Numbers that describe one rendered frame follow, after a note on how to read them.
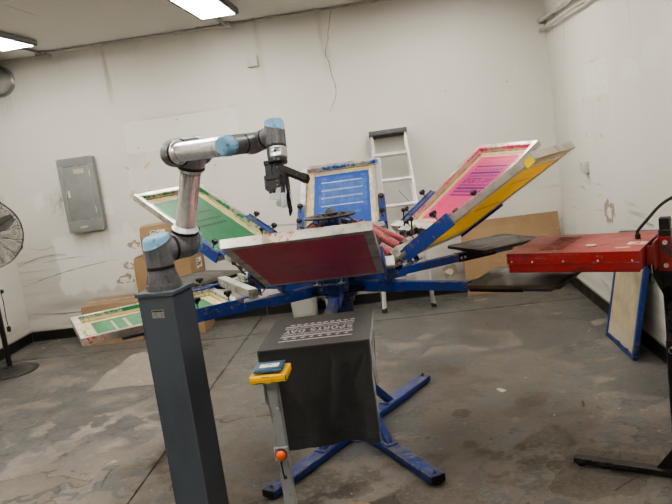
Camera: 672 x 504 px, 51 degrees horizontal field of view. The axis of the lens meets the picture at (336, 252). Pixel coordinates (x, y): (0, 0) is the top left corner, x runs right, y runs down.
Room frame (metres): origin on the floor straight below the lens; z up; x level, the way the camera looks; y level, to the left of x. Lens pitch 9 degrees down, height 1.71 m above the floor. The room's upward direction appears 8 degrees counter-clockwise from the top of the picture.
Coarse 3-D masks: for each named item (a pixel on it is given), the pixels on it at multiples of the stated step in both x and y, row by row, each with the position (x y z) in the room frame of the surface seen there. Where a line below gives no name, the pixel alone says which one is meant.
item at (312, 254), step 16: (320, 240) 2.68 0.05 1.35; (336, 240) 2.70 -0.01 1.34; (352, 240) 2.72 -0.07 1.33; (320, 256) 2.91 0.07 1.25; (336, 256) 2.94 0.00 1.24; (352, 256) 2.96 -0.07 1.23; (368, 256) 2.99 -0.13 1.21; (320, 272) 3.20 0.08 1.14; (336, 272) 3.23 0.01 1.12; (352, 272) 3.26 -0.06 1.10; (368, 272) 3.29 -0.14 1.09
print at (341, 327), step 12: (300, 324) 3.02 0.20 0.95; (312, 324) 2.99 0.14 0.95; (324, 324) 2.96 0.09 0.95; (336, 324) 2.93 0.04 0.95; (348, 324) 2.91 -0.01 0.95; (288, 336) 2.85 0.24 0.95; (300, 336) 2.82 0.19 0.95; (312, 336) 2.79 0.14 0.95; (324, 336) 2.77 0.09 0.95; (336, 336) 2.75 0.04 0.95
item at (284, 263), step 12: (240, 252) 2.74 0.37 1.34; (252, 252) 2.75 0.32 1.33; (264, 252) 2.77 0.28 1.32; (276, 252) 2.79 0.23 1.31; (288, 252) 2.80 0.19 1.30; (300, 252) 2.82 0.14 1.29; (252, 264) 2.94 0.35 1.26; (264, 264) 2.95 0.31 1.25; (276, 264) 2.97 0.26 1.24; (288, 264) 2.99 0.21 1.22; (300, 264) 3.01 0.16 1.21; (312, 264) 3.03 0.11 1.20; (264, 276) 3.17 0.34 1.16; (276, 276) 3.19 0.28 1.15; (288, 276) 3.21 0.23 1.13; (300, 276) 3.24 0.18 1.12; (312, 276) 3.26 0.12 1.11
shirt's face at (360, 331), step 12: (348, 312) 3.12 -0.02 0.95; (360, 312) 3.09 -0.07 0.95; (276, 324) 3.08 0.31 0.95; (288, 324) 3.05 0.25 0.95; (360, 324) 2.88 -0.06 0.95; (276, 336) 2.87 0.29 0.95; (348, 336) 2.72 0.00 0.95; (360, 336) 2.70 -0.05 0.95; (264, 348) 2.72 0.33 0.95; (276, 348) 2.69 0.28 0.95
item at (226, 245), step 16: (352, 224) 2.63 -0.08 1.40; (368, 224) 2.62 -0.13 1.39; (224, 240) 2.68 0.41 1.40; (240, 240) 2.67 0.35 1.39; (256, 240) 2.66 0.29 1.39; (272, 240) 2.65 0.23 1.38; (288, 240) 2.64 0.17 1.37; (304, 240) 2.66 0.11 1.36; (368, 240) 2.74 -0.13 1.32; (256, 272) 3.08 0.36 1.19; (384, 272) 3.32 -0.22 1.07
